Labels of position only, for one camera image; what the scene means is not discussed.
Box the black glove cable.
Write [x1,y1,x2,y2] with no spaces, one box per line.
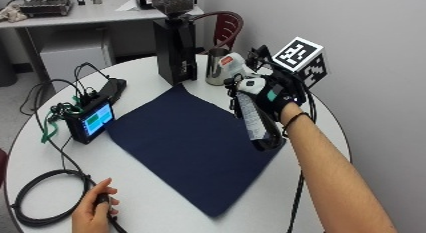
[283,89,319,233]

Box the black coffee grinder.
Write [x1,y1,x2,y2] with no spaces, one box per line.
[149,0,199,87]

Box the white palm camera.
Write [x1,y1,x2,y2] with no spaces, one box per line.
[235,76,267,95]

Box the white drawer cabinet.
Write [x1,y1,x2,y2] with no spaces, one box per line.
[38,36,114,93]

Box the black box unit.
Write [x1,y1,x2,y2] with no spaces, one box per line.
[94,77,127,105]

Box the white marker cube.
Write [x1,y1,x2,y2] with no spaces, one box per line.
[270,36,330,90]

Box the dark waste bin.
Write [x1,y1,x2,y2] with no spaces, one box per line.
[0,39,18,88]

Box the beige crumpled cloth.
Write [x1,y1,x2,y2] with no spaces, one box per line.
[0,2,29,24]

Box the white container with red label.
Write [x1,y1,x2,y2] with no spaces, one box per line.
[217,52,255,78]

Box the steel milk pitcher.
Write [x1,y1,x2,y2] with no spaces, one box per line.
[203,47,231,87]

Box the black wristband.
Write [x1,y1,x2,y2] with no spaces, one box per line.
[281,111,311,139]

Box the navy blue cloth mat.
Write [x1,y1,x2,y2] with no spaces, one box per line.
[105,82,287,218]

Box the thick black cable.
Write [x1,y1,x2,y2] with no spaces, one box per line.
[9,168,127,233]

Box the white paper sheet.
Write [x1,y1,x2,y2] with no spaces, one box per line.
[113,0,142,13]

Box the small black screen device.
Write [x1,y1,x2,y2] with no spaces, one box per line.
[64,98,117,145]

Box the black appliance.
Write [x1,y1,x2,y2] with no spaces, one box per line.
[133,0,155,11]

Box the metal espresso machine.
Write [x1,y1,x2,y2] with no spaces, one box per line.
[17,0,74,18]

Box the green strap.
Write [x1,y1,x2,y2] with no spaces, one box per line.
[40,96,84,145]

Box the thin black cable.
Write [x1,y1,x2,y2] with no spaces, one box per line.
[18,62,111,174]

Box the white desk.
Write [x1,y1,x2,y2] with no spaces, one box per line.
[0,0,205,94]

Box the dark red chair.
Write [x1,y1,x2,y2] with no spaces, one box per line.
[190,10,245,56]

